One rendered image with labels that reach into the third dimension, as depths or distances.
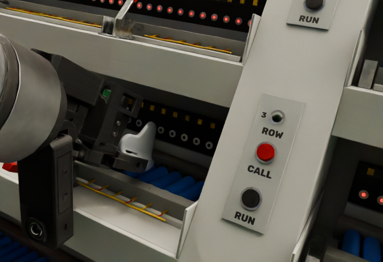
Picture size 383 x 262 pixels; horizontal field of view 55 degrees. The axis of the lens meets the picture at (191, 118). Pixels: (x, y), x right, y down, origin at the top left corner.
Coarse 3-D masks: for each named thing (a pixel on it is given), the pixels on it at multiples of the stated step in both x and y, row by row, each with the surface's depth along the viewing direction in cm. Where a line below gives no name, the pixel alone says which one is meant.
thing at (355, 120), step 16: (352, 64) 32; (368, 64) 36; (352, 80) 37; (368, 80) 36; (352, 96) 32; (368, 96) 32; (352, 112) 32; (368, 112) 32; (336, 128) 33; (352, 128) 33; (368, 128) 32; (368, 144) 32
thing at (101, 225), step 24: (168, 144) 55; (0, 168) 45; (0, 192) 44; (96, 216) 39; (120, 216) 39; (144, 216) 40; (192, 216) 34; (72, 240) 40; (96, 240) 38; (120, 240) 37; (144, 240) 36; (168, 240) 37
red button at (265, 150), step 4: (264, 144) 33; (268, 144) 33; (260, 148) 33; (264, 148) 33; (268, 148) 33; (272, 148) 33; (256, 152) 33; (260, 152) 33; (264, 152) 33; (268, 152) 33; (272, 152) 33; (260, 156) 33; (264, 156) 33; (268, 156) 33; (272, 156) 33; (264, 160) 33; (268, 160) 33
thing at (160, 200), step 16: (80, 176) 46; (96, 176) 44; (112, 176) 43; (128, 176) 44; (96, 192) 42; (128, 192) 43; (144, 192) 42; (160, 192) 42; (144, 208) 40; (160, 208) 41; (176, 208) 40
